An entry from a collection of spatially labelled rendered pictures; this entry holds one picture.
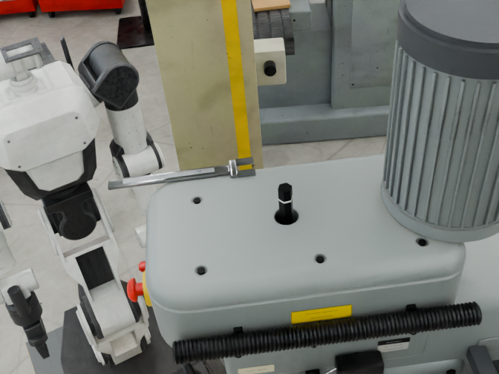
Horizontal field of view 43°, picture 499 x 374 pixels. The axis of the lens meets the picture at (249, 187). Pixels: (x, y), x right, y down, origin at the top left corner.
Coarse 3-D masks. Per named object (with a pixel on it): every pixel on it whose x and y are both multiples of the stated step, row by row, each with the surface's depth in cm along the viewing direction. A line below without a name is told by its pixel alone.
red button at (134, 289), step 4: (128, 280) 104; (132, 280) 103; (128, 284) 103; (132, 284) 103; (136, 284) 104; (140, 284) 104; (128, 288) 103; (132, 288) 103; (136, 288) 103; (140, 288) 103; (128, 292) 103; (132, 292) 102; (136, 292) 103; (140, 292) 103; (128, 296) 103; (132, 296) 103; (136, 296) 103; (132, 300) 103; (136, 300) 104
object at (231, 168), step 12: (204, 168) 105; (216, 168) 104; (228, 168) 104; (252, 168) 104; (108, 180) 104; (120, 180) 104; (132, 180) 104; (144, 180) 103; (156, 180) 103; (168, 180) 103; (180, 180) 104
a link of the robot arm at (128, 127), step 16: (112, 112) 164; (128, 112) 164; (112, 128) 169; (128, 128) 167; (144, 128) 172; (112, 144) 173; (128, 144) 170; (144, 144) 173; (112, 160) 175; (160, 160) 175
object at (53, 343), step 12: (48, 336) 262; (60, 336) 262; (48, 348) 258; (60, 348) 258; (36, 360) 254; (48, 360) 254; (60, 360) 254; (36, 372) 250; (48, 372) 250; (60, 372) 250
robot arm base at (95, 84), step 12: (84, 60) 163; (84, 72) 161; (108, 72) 153; (120, 72) 155; (132, 72) 156; (96, 84) 154; (108, 84) 155; (120, 84) 157; (132, 84) 158; (108, 96) 157; (120, 96) 159
